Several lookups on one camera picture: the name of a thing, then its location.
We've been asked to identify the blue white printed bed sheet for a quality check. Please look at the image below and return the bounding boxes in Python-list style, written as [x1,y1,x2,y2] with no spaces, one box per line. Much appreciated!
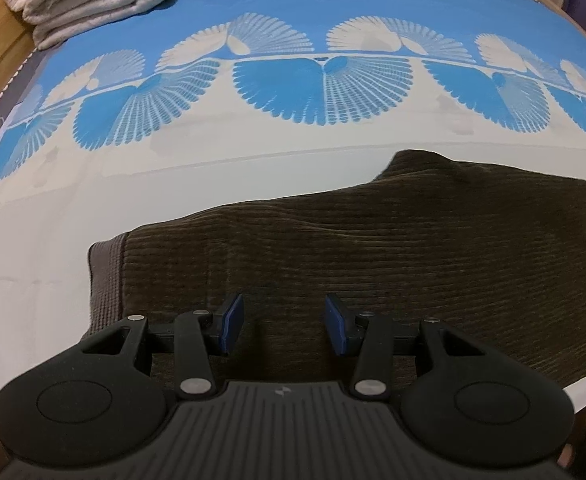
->
[0,0,586,441]

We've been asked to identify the dark olive corduroy pants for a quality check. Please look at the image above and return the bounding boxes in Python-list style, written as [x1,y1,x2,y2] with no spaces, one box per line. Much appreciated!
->
[87,149,586,392]

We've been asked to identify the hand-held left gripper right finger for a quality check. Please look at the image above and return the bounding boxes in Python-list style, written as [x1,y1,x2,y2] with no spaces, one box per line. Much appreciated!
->
[323,292,490,401]

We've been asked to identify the grey mattress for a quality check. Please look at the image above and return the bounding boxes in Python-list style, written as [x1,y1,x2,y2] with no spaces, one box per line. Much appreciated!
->
[0,49,50,133]

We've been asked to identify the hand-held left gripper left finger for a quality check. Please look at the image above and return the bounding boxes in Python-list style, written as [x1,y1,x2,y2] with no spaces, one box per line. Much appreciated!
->
[80,292,246,401]

